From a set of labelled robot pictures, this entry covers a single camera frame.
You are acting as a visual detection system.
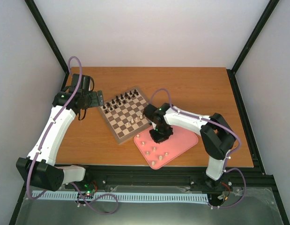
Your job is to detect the pink plastic tray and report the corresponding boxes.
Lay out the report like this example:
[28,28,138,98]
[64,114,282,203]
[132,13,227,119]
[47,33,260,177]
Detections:
[134,126,198,170]

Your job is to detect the light blue cable duct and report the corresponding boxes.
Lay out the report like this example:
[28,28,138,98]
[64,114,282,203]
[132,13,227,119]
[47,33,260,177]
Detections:
[39,191,208,204]

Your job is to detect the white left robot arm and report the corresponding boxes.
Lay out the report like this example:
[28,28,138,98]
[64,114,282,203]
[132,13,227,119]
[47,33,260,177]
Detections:
[16,74,104,191]

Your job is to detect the wooden chess board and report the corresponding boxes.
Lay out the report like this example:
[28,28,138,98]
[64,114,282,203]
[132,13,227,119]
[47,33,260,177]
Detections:
[98,86,151,144]

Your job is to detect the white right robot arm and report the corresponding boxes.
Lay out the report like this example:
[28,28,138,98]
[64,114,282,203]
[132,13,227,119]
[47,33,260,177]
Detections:
[143,103,241,181]

